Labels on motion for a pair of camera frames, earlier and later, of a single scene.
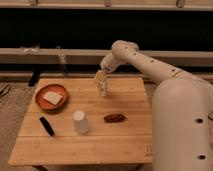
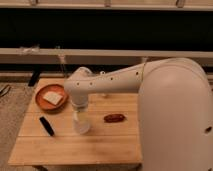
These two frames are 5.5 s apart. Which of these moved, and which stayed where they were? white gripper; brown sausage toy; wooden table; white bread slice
Moved: white gripper
Stayed: white bread slice; wooden table; brown sausage toy
